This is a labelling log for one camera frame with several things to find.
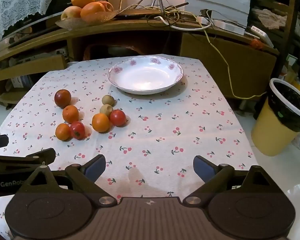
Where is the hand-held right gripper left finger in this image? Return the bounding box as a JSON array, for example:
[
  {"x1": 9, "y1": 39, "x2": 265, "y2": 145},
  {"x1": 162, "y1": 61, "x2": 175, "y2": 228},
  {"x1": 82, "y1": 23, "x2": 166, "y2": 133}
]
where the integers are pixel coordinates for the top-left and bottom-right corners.
[{"x1": 14, "y1": 154, "x2": 118, "y2": 207}]

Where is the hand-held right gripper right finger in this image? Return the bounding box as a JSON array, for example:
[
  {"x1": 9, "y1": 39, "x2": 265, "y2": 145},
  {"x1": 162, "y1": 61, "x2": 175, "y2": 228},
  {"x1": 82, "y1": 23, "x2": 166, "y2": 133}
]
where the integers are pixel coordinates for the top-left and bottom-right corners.
[{"x1": 182, "y1": 155, "x2": 288, "y2": 207}]

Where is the bright red tomato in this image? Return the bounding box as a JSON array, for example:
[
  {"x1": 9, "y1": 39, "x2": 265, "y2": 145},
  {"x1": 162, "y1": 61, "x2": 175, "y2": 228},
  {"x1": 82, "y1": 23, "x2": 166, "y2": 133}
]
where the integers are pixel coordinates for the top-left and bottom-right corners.
[
  {"x1": 70, "y1": 121, "x2": 86, "y2": 140},
  {"x1": 110, "y1": 109, "x2": 126, "y2": 127}
]

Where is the small orange mandarin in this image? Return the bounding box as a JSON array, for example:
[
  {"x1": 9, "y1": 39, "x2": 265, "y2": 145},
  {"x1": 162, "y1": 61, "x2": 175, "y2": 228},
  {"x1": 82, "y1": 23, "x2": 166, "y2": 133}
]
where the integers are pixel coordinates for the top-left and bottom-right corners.
[
  {"x1": 62, "y1": 105, "x2": 79, "y2": 124},
  {"x1": 55, "y1": 123, "x2": 72, "y2": 141},
  {"x1": 92, "y1": 113, "x2": 110, "y2": 133}
]

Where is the dark red tomato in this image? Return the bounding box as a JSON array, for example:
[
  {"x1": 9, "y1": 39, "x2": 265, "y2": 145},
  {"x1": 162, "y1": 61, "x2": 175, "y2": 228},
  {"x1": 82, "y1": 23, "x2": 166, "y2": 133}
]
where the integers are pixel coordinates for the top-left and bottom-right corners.
[{"x1": 54, "y1": 89, "x2": 72, "y2": 109}]

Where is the white floral-rim plate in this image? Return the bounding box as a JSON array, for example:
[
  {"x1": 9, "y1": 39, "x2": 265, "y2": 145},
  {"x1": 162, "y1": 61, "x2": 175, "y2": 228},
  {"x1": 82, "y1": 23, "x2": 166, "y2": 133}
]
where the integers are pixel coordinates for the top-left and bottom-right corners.
[{"x1": 107, "y1": 56, "x2": 184, "y2": 95}]

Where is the cherry print tablecloth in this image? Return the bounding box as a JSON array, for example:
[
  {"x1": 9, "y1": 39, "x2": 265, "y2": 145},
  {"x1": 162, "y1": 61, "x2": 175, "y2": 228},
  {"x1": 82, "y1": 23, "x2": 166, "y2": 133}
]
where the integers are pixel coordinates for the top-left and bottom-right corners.
[{"x1": 0, "y1": 55, "x2": 259, "y2": 240}]

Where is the yellow trash bin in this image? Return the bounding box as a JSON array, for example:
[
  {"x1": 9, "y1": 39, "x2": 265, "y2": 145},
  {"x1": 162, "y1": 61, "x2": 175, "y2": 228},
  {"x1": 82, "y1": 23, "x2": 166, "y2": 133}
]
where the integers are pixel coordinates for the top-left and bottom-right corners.
[{"x1": 251, "y1": 78, "x2": 300, "y2": 156}]

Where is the black bin white rim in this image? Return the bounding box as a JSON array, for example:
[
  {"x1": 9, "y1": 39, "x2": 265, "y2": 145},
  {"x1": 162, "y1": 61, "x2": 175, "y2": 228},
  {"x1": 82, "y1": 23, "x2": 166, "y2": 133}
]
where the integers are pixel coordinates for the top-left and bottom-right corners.
[{"x1": 268, "y1": 81, "x2": 300, "y2": 132}]

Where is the black television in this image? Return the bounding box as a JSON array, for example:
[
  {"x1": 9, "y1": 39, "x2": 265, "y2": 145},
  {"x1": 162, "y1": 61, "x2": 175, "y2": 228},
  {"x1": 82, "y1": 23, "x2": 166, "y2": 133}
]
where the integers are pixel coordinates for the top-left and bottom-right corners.
[{"x1": 0, "y1": 0, "x2": 73, "y2": 49}]

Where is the wooden desk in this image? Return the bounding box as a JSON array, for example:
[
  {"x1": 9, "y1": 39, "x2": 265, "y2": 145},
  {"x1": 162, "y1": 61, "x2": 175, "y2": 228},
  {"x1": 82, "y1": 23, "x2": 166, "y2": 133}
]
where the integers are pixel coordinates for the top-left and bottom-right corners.
[{"x1": 0, "y1": 12, "x2": 280, "y2": 105}]

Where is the white lace cloth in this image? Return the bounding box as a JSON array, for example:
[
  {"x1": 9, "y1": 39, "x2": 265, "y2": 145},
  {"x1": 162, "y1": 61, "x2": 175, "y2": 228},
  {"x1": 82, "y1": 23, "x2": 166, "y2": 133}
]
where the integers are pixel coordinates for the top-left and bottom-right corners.
[{"x1": 0, "y1": 0, "x2": 59, "y2": 39}]

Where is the long white box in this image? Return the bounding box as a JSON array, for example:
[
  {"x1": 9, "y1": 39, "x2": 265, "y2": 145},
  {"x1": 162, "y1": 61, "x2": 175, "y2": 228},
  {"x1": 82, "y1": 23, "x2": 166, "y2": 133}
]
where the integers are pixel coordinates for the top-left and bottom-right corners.
[{"x1": 212, "y1": 17, "x2": 248, "y2": 35}]

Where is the white power strip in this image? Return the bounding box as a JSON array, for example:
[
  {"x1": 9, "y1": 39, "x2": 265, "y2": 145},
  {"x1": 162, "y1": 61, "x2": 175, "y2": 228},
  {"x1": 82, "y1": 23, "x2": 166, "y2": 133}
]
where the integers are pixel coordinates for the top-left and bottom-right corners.
[{"x1": 245, "y1": 25, "x2": 274, "y2": 48}]

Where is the yellow apple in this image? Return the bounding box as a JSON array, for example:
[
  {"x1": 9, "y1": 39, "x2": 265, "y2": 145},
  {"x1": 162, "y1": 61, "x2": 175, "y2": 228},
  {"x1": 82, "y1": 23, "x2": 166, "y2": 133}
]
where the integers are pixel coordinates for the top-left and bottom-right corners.
[{"x1": 61, "y1": 6, "x2": 82, "y2": 20}]

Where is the glass bowl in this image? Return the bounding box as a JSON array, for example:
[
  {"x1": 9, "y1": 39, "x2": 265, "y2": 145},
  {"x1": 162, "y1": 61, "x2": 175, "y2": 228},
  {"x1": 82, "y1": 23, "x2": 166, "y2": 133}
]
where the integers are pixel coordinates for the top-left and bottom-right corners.
[{"x1": 55, "y1": 9, "x2": 120, "y2": 29}]

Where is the black flat tray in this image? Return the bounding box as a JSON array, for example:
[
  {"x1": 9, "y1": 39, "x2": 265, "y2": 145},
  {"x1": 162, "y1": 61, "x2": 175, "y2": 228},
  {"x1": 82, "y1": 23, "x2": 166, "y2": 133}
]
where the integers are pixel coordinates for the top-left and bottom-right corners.
[{"x1": 115, "y1": 12, "x2": 165, "y2": 20}]

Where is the red apple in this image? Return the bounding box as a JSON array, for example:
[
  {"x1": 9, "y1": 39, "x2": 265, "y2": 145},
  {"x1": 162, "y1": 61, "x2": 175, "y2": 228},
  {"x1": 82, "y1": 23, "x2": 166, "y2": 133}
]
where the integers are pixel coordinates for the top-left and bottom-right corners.
[{"x1": 97, "y1": 1, "x2": 114, "y2": 12}]

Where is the white ribbed appliance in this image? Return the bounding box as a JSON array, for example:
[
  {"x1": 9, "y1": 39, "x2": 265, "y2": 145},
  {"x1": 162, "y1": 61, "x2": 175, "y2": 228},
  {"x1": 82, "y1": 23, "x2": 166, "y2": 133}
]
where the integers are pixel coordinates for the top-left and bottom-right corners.
[{"x1": 185, "y1": 0, "x2": 253, "y2": 28}]

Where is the dark shelf unit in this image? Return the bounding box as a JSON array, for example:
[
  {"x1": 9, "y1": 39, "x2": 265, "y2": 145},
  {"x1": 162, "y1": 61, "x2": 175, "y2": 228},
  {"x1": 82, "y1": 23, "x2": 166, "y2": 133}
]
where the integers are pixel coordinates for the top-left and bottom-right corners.
[{"x1": 247, "y1": 0, "x2": 300, "y2": 80}]

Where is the white cable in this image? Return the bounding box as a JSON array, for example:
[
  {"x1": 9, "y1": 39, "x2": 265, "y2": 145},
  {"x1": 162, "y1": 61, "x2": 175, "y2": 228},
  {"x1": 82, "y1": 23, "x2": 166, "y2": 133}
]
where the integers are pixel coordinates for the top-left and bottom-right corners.
[{"x1": 150, "y1": 15, "x2": 213, "y2": 32}]

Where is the black cable tangle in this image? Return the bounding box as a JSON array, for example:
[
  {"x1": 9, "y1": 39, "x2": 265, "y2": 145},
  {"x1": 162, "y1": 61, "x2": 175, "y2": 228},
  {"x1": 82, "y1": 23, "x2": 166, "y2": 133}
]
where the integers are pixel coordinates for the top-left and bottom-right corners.
[{"x1": 145, "y1": 2, "x2": 190, "y2": 27}]

